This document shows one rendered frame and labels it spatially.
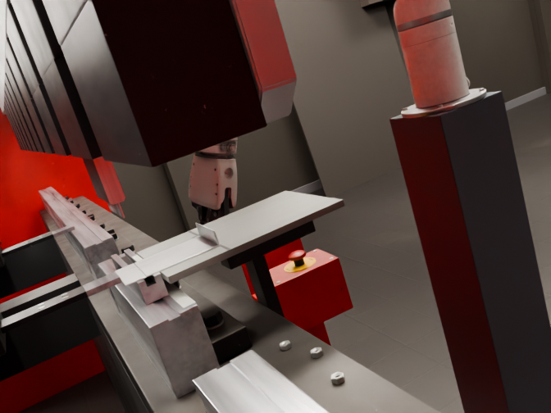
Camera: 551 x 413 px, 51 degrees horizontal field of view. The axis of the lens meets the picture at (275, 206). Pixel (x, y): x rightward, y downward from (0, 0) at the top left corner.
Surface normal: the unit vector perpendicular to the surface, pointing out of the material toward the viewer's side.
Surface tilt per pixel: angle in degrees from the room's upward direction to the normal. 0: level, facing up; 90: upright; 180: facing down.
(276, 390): 0
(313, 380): 0
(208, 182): 73
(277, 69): 90
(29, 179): 90
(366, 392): 0
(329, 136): 84
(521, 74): 90
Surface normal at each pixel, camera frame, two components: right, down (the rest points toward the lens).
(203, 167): -0.69, 0.08
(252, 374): -0.29, -0.93
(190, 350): 0.43, 0.09
